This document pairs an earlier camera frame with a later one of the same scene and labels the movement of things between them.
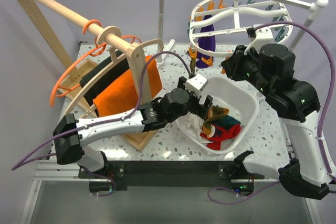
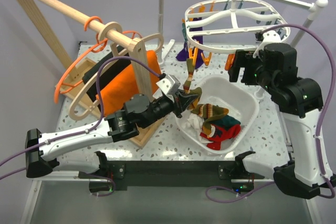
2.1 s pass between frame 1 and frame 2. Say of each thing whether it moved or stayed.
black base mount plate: stayed
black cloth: moved
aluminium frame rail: stayed
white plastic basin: stayed
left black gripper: moved
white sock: stayed
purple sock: moved
